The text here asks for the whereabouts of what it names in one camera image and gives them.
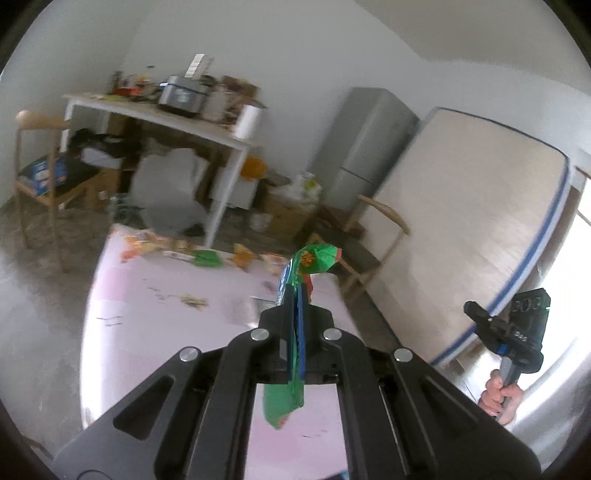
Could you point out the white sack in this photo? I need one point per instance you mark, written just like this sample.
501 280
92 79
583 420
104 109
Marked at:
166 189

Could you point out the grey refrigerator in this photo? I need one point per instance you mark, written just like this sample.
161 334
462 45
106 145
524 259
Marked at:
369 138

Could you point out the white mattress with blue edge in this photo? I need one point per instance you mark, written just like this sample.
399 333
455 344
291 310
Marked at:
471 221

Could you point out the white printed plastic bag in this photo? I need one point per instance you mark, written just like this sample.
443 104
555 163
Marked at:
304 184

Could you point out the person's right hand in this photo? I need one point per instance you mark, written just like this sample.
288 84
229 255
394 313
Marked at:
494 397

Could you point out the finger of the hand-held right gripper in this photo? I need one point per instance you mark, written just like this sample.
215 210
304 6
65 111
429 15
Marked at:
485 321

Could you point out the white table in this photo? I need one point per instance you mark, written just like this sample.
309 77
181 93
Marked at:
175 122

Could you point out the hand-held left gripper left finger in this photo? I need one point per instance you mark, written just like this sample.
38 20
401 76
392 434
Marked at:
274 350

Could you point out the wooden chair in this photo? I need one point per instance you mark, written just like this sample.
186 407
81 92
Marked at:
51 124
383 212

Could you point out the small green packet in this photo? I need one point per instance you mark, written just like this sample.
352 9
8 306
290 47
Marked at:
207 258

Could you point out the cardboard box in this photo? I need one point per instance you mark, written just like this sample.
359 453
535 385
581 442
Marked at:
240 87
286 214

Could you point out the balloon print tablecloth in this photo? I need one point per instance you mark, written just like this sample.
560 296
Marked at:
161 332

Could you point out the grey rice cooker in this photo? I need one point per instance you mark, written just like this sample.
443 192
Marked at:
182 97

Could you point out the black bag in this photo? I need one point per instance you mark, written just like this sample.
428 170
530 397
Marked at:
106 145

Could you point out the green snack bag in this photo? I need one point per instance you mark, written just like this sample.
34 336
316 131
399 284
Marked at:
318 261

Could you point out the blue packet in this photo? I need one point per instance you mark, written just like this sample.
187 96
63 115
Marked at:
44 173

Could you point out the yellow plastic bag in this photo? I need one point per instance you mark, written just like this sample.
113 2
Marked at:
254 168

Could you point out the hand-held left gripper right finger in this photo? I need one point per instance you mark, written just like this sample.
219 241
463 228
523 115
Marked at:
302 337

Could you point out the white yellow packet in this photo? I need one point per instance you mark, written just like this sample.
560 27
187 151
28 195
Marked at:
178 254

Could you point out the white paper roll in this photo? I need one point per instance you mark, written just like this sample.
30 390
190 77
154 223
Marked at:
247 122

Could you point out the orange white snack wrapper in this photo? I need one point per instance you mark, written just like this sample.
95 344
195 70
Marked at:
274 263

